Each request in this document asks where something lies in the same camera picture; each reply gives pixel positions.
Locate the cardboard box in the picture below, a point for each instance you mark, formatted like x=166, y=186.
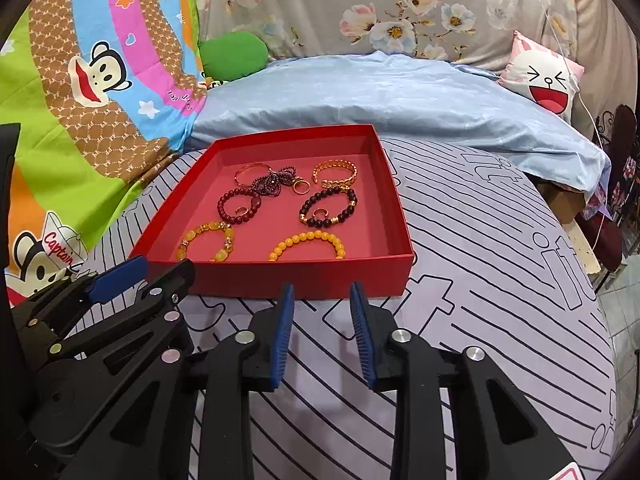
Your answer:
x=562, y=197

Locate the green pillow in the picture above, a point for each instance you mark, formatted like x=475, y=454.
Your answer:
x=232, y=55

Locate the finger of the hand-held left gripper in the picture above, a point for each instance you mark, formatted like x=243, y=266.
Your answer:
x=160, y=310
x=117, y=277

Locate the lilac striped bed sheet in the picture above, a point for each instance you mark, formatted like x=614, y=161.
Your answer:
x=500, y=285

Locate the monkey print blanket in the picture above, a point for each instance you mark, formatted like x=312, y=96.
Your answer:
x=75, y=135

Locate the dark metal chair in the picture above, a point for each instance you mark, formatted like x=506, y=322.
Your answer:
x=617, y=240

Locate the light blue quilt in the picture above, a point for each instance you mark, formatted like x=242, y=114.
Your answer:
x=400, y=100

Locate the white stool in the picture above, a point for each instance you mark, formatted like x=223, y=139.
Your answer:
x=585, y=250

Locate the purple patterned cloth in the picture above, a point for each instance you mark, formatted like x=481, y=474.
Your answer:
x=602, y=200

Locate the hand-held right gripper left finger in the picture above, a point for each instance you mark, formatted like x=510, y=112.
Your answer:
x=280, y=345

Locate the red tray box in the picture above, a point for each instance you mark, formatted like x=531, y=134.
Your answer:
x=350, y=260

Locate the thin gold bangle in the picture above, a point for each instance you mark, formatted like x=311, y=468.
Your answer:
x=240, y=174

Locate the cat face pillow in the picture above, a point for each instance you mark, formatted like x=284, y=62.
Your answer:
x=545, y=77

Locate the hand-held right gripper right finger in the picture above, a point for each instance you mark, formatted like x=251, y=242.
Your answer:
x=364, y=345

